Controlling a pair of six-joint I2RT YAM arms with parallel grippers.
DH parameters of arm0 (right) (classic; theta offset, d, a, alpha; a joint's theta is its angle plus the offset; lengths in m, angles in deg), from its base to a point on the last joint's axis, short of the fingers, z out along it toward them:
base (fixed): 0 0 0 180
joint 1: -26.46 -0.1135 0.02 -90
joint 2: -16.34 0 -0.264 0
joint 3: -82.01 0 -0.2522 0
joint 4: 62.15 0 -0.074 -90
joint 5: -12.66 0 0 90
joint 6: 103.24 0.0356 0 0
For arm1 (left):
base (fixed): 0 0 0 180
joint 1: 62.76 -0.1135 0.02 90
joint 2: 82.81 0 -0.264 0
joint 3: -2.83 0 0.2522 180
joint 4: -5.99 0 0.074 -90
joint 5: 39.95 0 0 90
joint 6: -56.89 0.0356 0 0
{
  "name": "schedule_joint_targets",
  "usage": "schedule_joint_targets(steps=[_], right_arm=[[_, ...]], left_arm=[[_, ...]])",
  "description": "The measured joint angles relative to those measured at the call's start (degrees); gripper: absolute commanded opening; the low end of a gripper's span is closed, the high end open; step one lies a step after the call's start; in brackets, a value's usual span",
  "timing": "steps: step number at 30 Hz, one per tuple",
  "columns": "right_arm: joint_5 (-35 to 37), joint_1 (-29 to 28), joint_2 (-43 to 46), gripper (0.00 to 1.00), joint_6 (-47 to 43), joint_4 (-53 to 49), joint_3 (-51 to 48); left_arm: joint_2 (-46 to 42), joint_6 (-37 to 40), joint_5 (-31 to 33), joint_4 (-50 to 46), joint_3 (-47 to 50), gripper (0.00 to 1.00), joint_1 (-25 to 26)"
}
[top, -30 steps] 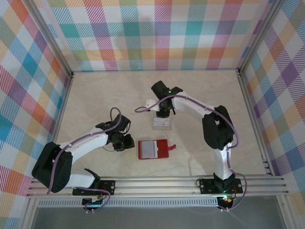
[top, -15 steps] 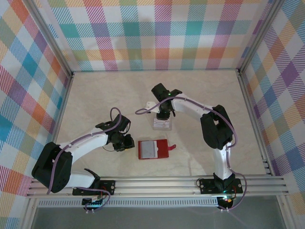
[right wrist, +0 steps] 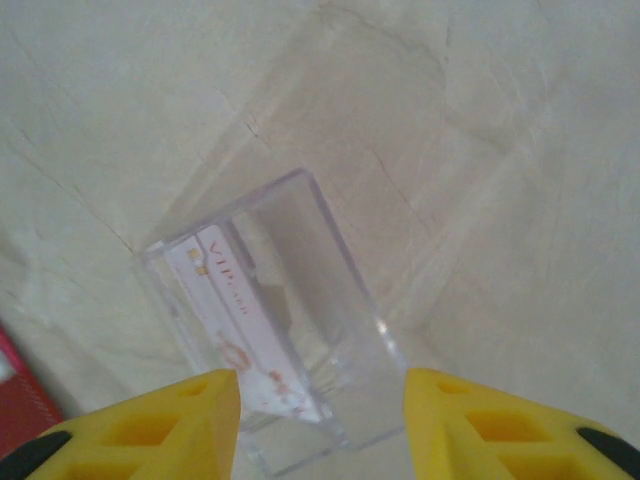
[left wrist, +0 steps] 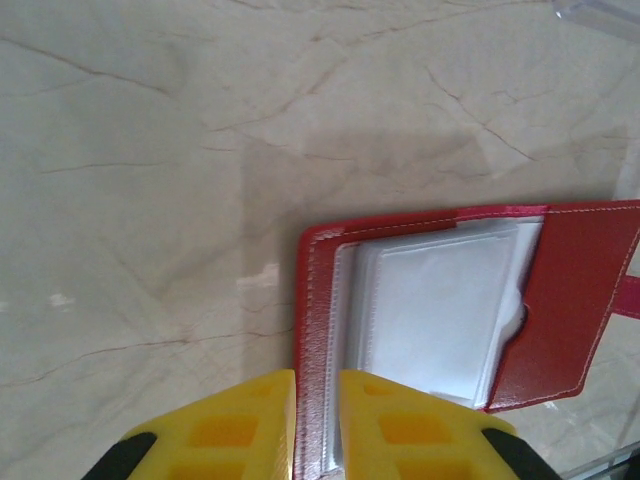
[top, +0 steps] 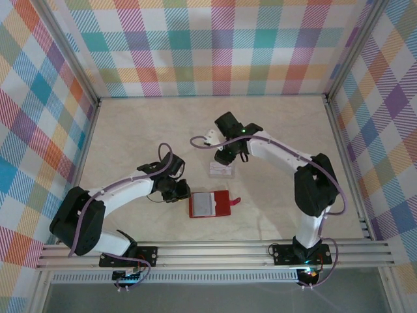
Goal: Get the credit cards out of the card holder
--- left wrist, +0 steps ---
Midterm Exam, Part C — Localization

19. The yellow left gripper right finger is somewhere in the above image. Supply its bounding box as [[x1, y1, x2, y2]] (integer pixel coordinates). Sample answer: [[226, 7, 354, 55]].
[[338, 368, 559, 480]]

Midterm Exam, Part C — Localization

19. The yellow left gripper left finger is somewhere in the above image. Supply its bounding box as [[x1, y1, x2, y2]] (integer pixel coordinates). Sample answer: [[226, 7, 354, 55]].
[[87, 368, 298, 480]]

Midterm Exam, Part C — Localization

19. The red leather card holder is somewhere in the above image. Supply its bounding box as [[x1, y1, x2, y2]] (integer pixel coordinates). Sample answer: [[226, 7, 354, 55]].
[[294, 199, 640, 480]]

